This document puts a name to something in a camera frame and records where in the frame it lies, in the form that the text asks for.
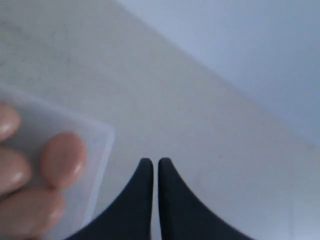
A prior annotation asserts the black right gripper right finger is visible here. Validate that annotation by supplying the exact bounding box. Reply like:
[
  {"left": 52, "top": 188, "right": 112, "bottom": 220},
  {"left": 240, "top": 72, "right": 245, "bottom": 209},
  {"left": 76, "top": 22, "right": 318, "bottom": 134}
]
[{"left": 158, "top": 158, "right": 250, "bottom": 240}]

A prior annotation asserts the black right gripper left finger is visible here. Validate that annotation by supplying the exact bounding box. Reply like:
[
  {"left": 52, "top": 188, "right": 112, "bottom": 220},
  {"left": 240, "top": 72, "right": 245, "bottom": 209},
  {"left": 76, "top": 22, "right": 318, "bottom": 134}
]
[{"left": 68, "top": 158, "right": 153, "bottom": 240}]

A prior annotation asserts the brown egg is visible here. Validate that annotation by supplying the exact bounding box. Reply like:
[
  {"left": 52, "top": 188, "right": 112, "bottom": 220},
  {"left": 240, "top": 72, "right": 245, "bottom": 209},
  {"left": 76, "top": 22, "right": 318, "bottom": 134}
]
[
  {"left": 0, "top": 188, "right": 65, "bottom": 238},
  {"left": 0, "top": 103, "right": 22, "bottom": 142},
  {"left": 39, "top": 131, "right": 87, "bottom": 189},
  {"left": 0, "top": 147, "right": 33, "bottom": 196}
]

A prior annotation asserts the clear plastic box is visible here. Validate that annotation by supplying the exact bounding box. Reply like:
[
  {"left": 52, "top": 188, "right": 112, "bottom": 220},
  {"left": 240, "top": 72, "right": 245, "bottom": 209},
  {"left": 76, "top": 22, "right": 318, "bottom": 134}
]
[{"left": 0, "top": 85, "right": 115, "bottom": 240}]

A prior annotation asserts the brown egg right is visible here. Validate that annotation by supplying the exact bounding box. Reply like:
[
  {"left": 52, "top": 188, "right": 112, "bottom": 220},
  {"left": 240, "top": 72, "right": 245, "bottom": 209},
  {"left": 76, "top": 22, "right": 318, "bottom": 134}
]
[{"left": 0, "top": 188, "right": 65, "bottom": 238}]

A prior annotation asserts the brown egg back middle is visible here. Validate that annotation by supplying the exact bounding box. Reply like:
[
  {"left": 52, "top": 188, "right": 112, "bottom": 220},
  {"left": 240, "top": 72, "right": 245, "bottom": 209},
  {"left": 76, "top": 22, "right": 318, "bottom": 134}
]
[{"left": 0, "top": 147, "right": 33, "bottom": 196}]

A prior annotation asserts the brown egg far left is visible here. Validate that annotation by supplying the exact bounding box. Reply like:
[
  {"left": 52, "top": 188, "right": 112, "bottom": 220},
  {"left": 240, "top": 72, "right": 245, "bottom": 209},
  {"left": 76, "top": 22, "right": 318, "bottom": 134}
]
[{"left": 0, "top": 103, "right": 22, "bottom": 142}]

